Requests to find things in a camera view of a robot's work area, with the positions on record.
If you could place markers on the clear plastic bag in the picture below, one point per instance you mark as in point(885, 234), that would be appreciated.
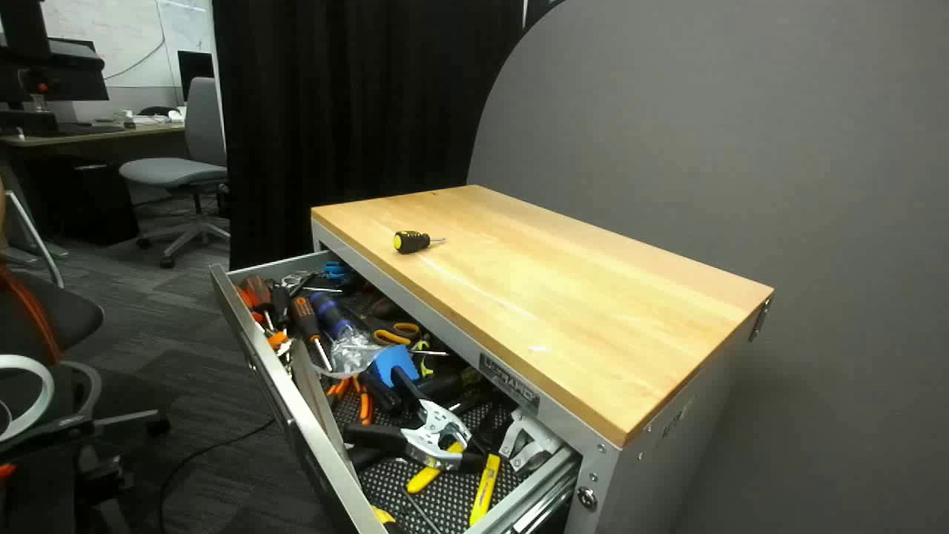
point(348, 351)

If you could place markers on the blue black handle screwdriver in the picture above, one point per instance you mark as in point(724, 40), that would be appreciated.
point(328, 308)

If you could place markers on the metal tool drawer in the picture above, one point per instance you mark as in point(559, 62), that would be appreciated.
point(363, 470)

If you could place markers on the black yellow stubby screwdriver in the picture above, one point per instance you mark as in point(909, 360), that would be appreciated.
point(411, 241)

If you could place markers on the grey office chair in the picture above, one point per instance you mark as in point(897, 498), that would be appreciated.
point(202, 166)

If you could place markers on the yellow handled pliers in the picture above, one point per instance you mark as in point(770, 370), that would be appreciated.
point(460, 488)

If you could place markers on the black chair in foreground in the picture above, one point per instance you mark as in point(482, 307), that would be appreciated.
point(55, 482)

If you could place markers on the wooden desk in background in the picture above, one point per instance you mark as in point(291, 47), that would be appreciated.
point(71, 186)

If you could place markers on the orange black handle screwdriver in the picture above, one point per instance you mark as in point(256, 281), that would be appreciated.
point(305, 320)

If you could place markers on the wooden top tool cabinet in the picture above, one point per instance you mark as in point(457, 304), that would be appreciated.
point(618, 347)

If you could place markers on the black curtain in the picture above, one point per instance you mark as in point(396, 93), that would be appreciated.
point(350, 99)

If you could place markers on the orange handled pliers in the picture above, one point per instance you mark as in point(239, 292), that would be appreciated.
point(354, 387)

